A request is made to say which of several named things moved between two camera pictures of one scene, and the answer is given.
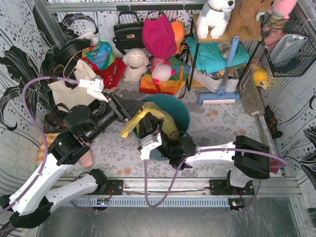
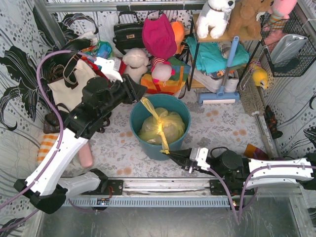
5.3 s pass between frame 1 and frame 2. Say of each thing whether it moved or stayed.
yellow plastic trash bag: moved
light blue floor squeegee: stayed
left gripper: moved
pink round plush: stayed
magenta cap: stayed
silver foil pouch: stayed
